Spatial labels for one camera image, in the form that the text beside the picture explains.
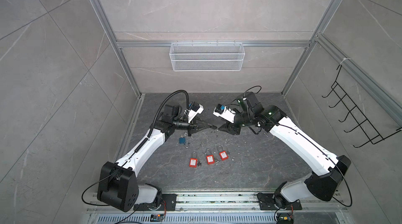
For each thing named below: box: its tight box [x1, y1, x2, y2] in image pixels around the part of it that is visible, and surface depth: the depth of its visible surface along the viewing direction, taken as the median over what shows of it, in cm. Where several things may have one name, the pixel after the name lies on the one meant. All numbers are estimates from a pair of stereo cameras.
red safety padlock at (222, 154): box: [217, 144, 229, 161], surface depth 90 cm
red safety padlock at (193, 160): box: [188, 151, 199, 168], surface depth 87 cm
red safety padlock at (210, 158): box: [205, 148, 216, 165], surface depth 87 cm
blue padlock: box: [179, 137, 191, 149], surface depth 97 cm
